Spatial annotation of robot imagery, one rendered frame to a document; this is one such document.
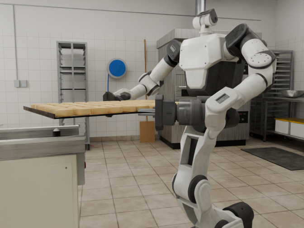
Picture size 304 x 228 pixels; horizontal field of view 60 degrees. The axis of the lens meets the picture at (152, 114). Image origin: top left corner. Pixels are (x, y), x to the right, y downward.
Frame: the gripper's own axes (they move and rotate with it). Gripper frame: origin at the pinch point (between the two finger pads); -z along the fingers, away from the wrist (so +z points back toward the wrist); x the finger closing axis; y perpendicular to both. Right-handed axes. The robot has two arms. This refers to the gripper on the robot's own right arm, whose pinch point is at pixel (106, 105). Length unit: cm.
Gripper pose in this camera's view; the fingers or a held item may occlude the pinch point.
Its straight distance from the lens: 128.5
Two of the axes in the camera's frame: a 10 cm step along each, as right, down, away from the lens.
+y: 9.9, 0.2, -1.4
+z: 1.4, -1.0, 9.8
